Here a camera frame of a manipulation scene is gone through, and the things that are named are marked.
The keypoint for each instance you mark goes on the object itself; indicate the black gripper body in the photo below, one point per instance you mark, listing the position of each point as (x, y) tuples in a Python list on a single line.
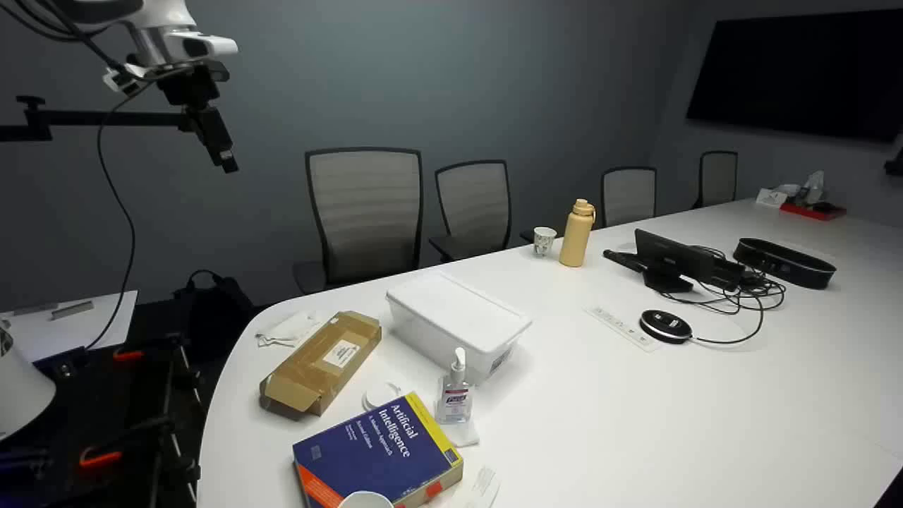
[(193, 82)]

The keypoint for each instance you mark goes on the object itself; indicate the white paper tissue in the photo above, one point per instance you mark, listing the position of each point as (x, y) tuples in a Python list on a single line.
[(458, 433)]

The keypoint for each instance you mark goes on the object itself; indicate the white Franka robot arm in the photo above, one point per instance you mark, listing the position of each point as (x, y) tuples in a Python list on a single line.
[(162, 22)]

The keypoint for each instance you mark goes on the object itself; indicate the blue hardcover book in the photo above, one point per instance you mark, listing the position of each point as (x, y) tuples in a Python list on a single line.
[(375, 456)]

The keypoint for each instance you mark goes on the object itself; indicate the grey mesh office chair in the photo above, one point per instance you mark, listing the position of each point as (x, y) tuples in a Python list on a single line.
[(718, 175), (472, 200), (627, 196), (365, 200)]

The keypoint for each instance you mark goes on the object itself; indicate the black backpack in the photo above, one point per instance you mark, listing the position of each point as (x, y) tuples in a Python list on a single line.
[(211, 320)]

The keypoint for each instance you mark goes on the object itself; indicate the clear plastic wrapper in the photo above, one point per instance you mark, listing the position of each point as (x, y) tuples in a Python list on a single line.
[(285, 330)]

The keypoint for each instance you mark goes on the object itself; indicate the white side table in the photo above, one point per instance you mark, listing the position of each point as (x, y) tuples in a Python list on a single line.
[(86, 327)]

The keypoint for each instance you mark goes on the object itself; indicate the brown cardboard box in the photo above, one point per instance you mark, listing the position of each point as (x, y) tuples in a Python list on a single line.
[(313, 368)]

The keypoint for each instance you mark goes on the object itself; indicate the black robot cart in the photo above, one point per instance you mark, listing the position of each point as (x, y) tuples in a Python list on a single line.
[(102, 405)]

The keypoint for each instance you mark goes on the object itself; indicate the white lidded plastic box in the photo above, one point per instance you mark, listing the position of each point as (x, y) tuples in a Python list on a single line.
[(455, 320)]

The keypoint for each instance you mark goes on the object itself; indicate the small clear spray bottle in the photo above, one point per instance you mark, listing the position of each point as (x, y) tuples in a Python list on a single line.
[(452, 389)]

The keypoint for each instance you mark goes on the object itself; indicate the small white jar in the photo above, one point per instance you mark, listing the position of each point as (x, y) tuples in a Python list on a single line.
[(546, 241)]

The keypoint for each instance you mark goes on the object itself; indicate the black tablet conference device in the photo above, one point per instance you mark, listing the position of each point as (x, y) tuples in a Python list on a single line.
[(667, 255)]

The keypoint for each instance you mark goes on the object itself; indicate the black computer mouse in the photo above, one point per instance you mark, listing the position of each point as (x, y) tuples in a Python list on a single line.
[(667, 324)]

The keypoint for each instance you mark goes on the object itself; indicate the white folded card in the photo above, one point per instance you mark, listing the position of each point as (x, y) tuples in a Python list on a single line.
[(771, 199)]

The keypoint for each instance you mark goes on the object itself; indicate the black speaker bar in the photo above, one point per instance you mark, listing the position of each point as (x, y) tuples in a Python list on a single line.
[(784, 260)]

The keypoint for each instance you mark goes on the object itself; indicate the red tray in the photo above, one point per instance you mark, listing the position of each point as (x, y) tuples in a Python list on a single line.
[(814, 212)]

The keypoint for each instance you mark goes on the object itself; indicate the black camera boom pole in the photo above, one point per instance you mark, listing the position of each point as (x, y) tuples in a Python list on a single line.
[(94, 117)]

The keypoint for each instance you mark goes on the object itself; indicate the black wall television screen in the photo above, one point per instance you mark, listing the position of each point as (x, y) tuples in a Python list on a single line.
[(800, 73)]

